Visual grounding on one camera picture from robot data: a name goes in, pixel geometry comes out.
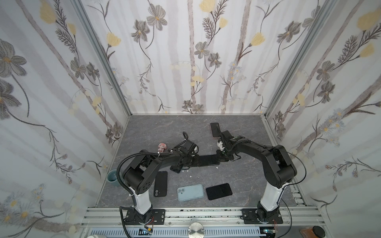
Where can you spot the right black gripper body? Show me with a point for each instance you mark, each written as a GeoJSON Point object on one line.
{"type": "Point", "coordinates": [222, 156]}

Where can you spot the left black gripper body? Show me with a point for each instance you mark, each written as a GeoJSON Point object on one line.
{"type": "Point", "coordinates": [192, 161]}

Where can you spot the black phone case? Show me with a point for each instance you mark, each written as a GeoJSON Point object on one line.
{"type": "Point", "coordinates": [161, 184]}
{"type": "Point", "coordinates": [208, 160]}

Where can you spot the pink phone case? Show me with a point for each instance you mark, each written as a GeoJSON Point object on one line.
{"type": "Point", "coordinates": [215, 129]}

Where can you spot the light blue phone case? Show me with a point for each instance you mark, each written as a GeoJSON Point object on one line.
{"type": "Point", "coordinates": [190, 192]}

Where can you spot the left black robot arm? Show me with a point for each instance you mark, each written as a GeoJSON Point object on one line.
{"type": "Point", "coordinates": [136, 174]}

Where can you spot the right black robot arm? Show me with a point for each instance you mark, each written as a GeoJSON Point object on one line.
{"type": "Point", "coordinates": [278, 168]}

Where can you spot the small pink figurine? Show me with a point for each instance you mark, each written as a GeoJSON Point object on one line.
{"type": "Point", "coordinates": [162, 148]}

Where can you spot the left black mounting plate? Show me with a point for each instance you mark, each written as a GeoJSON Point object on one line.
{"type": "Point", "coordinates": [154, 216]}

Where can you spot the black mounting plate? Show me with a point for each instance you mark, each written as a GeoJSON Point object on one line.
{"type": "Point", "coordinates": [253, 216]}
{"type": "Point", "coordinates": [154, 216]}

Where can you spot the round silver knob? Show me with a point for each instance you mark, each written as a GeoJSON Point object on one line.
{"type": "Point", "coordinates": [196, 230]}

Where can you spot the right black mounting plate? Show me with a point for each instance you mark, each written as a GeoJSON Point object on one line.
{"type": "Point", "coordinates": [253, 216]}

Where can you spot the teal ceramic cup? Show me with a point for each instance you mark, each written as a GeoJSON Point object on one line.
{"type": "Point", "coordinates": [112, 178]}

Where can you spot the brown box with black knob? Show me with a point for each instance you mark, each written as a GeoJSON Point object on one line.
{"type": "Point", "coordinates": [313, 232]}

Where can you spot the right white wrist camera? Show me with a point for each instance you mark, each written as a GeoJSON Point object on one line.
{"type": "Point", "coordinates": [221, 145]}

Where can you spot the white slotted cable duct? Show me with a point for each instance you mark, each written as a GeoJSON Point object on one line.
{"type": "Point", "coordinates": [178, 232]}

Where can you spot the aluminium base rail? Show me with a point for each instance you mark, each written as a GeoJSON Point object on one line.
{"type": "Point", "coordinates": [294, 219]}

